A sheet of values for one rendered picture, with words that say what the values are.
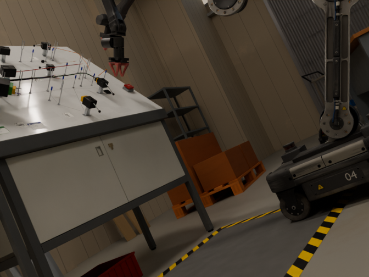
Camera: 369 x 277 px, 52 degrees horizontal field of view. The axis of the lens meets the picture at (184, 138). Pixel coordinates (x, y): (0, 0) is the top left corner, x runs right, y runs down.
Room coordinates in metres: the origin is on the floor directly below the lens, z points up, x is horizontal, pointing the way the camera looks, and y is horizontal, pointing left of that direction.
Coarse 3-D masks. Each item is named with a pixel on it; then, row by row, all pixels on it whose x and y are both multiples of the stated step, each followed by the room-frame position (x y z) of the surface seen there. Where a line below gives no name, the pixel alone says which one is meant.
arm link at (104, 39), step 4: (112, 24) 1.90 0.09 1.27; (112, 28) 1.90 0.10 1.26; (116, 28) 1.90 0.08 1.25; (112, 32) 1.92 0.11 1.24; (116, 32) 1.91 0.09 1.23; (104, 36) 1.97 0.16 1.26; (108, 36) 1.96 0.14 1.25; (112, 36) 1.97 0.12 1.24; (104, 40) 1.96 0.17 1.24; (108, 40) 1.95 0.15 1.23; (104, 44) 1.97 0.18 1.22; (108, 44) 1.96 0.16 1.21
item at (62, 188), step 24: (72, 144) 1.89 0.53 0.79; (96, 144) 2.00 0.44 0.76; (24, 168) 1.65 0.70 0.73; (48, 168) 1.74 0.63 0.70; (72, 168) 1.84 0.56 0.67; (96, 168) 1.95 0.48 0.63; (24, 192) 1.61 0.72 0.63; (48, 192) 1.70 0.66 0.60; (72, 192) 1.80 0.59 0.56; (96, 192) 1.90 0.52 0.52; (120, 192) 2.02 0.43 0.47; (48, 216) 1.66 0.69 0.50; (72, 216) 1.75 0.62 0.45; (96, 216) 1.85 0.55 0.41
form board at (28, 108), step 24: (24, 48) 2.52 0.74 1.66; (24, 72) 2.21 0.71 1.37; (72, 72) 2.47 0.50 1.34; (96, 72) 2.62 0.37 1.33; (24, 96) 1.96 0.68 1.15; (48, 96) 2.06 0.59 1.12; (72, 96) 2.17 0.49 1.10; (96, 96) 2.28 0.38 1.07; (120, 96) 2.42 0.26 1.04; (0, 120) 1.70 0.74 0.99; (24, 120) 1.77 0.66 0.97; (48, 120) 1.85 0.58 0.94; (72, 120) 1.94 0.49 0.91; (96, 120) 2.03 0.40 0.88
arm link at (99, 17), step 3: (99, 15) 2.22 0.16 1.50; (102, 15) 2.21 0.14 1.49; (105, 15) 2.23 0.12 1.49; (96, 18) 2.24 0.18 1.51; (99, 18) 2.23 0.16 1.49; (102, 18) 2.21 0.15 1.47; (105, 18) 2.22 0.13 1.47; (96, 21) 2.25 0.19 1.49; (99, 21) 2.23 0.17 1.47; (102, 21) 2.23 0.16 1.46; (105, 21) 2.24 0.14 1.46; (108, 21) 2.26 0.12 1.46; (99, 24) 2.24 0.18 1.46; (102, 24) 2.25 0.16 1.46; (105, 24) 2.26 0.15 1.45
